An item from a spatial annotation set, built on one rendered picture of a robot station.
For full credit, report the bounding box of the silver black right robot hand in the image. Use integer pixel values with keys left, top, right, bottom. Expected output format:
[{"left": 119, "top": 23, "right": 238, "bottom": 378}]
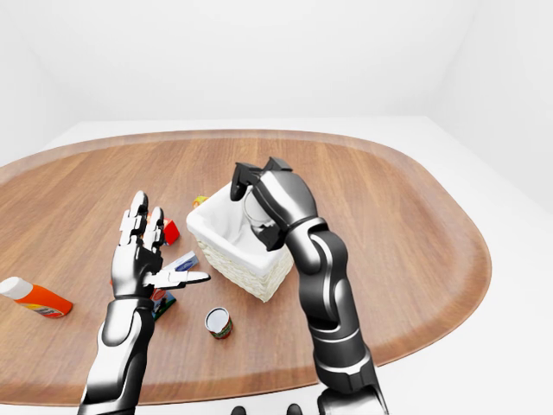
[{"left": 229, "top": 156, "right": 320, "bottom": 253}]

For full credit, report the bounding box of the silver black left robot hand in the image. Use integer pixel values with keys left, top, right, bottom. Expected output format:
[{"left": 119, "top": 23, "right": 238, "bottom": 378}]
[{"left": 110, "top": 190, "right": 212, "bottom": 300}]

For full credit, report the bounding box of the silver tin can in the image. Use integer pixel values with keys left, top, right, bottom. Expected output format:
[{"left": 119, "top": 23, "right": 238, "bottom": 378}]
[{"left": 243, "top": 189, "right": 277, "bottom": 231}]

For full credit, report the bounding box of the white woven basket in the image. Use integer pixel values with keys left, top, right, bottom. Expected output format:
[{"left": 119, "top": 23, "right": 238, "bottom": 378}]
[{"left": 185, "top": 181, "right": 296, "bottom": 303}]

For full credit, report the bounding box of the green blue printed carton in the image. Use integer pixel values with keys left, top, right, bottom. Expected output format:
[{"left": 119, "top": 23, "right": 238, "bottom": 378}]
[{"left": 148, "top": 288, "right": 178, "bottom": 322}]

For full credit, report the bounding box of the red printed box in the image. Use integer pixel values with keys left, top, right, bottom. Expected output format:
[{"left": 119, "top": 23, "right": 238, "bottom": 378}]
[{"left": 148, "top": 211, "right": 181, "bottom": 247}]

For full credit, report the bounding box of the blue white printed box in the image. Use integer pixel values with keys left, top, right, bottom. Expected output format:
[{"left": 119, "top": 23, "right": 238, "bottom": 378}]
[{"left": 161, "top": 251, "right": 200, "bottom": 274}]

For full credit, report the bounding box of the orange bottle with white cap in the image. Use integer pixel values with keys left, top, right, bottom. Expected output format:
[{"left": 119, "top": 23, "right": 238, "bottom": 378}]
[{"left": 0, "top": 276, "right": 74, "bottom": 320}]

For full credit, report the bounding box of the red green labelled tin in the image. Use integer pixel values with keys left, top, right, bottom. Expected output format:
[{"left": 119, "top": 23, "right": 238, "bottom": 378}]
[{"left": 204, "top": 306, "right": 235, "bottom": 341}]

